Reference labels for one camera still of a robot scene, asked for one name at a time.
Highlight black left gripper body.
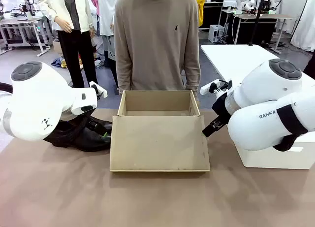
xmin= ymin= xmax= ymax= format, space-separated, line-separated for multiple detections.
xmin=81 ymin=112 xmax=99 ymax=130

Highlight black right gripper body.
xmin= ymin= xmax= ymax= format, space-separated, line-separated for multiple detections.
xmin=211 ymin=91 xmax=233 ymax=123

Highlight brown cardboard shoe box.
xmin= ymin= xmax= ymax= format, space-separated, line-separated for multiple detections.
xmin=110 ymin=90 xmax=210 ymax=173

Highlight person right forearm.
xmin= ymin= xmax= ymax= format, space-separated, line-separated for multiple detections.
xmin=114 ymin=52 xmax=134 ymax=95

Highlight person left forearm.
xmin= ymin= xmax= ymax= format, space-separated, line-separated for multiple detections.
xmin=184 ymin=52 xmax=201 ymax=97

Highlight white side table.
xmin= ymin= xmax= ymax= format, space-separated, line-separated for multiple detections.
xmin=200 ymin=44 xmax=315 ymax=89

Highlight clothes pile on floor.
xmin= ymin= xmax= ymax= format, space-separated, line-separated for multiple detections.
xmin=51 ymin=57 xmax=68 ymax=69

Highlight mannequin in white jacket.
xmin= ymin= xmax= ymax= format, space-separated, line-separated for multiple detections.
xmin=36 ymin=0 xmax=99 ymax=89

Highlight small cardboard carton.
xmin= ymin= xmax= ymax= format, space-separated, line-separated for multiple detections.
xmin=52 ymin=40 xmax=63 ymax=54

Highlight person beige sweater torso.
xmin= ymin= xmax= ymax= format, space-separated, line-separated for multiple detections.
xmin=113 ymin=0 xmax=201 ymax=92

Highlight black tripod pole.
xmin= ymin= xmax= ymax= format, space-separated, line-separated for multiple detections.
xmin=247 ymin=0 xmax=269 ymax=46

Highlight long desk with dark panel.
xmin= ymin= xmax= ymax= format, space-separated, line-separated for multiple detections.
xmin=220 ymin=13 xmax=299 ymax=53

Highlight yellow hanging garment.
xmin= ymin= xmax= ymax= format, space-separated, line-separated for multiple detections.
xmin=193 ymin=0 xmax=209 ymax=27

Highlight white curtain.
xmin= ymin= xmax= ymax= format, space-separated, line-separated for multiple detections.
xmin=290 ymin=0 xmax=315 ymax=52

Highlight grey desk with white legs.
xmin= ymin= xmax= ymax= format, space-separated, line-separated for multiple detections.
xmin=0 ymin=16 xmax=51 ymax=57

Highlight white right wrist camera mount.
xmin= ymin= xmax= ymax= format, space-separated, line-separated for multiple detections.
xmin=200 ymin=78 xmax=233 ymax=96

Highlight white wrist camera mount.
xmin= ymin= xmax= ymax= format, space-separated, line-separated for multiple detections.
xmin=89 ymin=81 xmax=108 ymax=98
xmin=200 ymin=78 xmax=233 ymax=96

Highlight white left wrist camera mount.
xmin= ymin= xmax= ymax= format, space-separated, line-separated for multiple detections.
xmin=89 ymin=81 xmax=108 ymax=98

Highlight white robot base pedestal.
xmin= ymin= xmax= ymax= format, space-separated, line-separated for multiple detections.
xmin=233 ymin=132 xmax=315 ymax=170

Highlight black right arm cable sleeve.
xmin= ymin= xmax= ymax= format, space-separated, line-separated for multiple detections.
xmin=273 ymin=105 xmax=309 ymax=152

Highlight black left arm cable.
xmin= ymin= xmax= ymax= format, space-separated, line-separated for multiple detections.
xmin=0 ymin=82 xmax=14 ymax=95

